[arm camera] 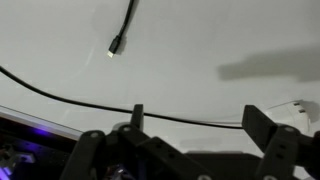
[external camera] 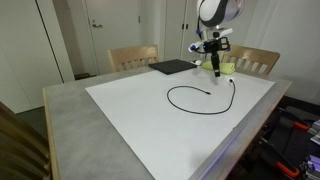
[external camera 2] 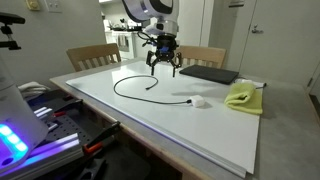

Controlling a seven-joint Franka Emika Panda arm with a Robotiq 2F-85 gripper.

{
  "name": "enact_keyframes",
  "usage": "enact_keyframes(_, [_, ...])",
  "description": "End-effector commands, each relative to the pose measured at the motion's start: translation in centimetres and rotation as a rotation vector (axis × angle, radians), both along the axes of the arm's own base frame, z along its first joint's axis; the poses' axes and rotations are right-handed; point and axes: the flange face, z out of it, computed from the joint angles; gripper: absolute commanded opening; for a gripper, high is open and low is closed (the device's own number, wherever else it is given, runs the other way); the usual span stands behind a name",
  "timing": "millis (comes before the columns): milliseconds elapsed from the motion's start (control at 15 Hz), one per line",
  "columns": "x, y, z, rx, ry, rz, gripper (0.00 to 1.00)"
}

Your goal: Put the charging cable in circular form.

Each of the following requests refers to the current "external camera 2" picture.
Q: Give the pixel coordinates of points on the white charger plug block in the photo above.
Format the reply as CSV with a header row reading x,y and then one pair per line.
x,y
197,100

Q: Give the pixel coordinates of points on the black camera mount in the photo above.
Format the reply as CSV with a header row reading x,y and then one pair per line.
x,y
10,18

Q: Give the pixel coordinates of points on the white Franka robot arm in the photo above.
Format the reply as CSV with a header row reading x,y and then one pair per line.
x,y
133,11

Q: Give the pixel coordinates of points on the white light switch plate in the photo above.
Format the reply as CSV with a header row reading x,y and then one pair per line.
x,y
53,5

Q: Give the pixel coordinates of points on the light wooden slat-back chair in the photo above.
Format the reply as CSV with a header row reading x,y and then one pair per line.
x,y
93,50
203,51

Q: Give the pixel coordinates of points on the aluminium extrusion bar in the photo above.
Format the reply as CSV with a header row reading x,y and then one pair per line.
x,y
56,151
43,111

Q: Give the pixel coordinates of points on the white folded bundle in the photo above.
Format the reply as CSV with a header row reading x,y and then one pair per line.
x,y
31,89

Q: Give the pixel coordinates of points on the beige wall thermostat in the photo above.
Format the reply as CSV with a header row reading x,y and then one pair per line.
x,y
32,4

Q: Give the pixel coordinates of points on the white door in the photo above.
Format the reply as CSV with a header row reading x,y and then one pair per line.
x,y
283,40

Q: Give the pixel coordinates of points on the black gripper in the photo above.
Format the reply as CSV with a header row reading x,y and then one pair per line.
x,y
166,42

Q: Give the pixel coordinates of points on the black perforated board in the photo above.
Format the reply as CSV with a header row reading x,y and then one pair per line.
x,y
71,128

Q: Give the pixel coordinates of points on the white kitchen stove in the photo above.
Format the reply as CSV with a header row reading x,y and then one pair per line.
x,y
121,43

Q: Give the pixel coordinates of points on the flat black pad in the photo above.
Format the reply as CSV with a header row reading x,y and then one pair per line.
x,y
210,74

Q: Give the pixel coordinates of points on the white kitchen base cabinet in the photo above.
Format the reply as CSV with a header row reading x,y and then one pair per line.
x,y
141,50

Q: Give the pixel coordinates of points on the large white board sheet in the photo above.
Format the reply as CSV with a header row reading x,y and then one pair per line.
x,y
200,133

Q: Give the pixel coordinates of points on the yellow-green folded cloth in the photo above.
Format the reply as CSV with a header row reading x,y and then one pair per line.
x,y
245,98

